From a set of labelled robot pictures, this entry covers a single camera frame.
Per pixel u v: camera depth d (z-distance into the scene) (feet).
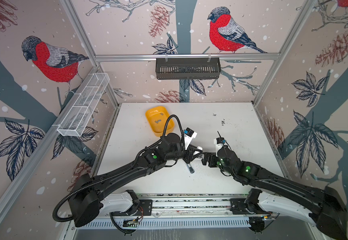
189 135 2.08
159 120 3.62
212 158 2.24
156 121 3.62
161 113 3.74
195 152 2.24
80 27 2.57
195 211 2.39
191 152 2.03
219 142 2.28
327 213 1.27
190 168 2.82
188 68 3.40
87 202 1.26
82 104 2.55
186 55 3.08
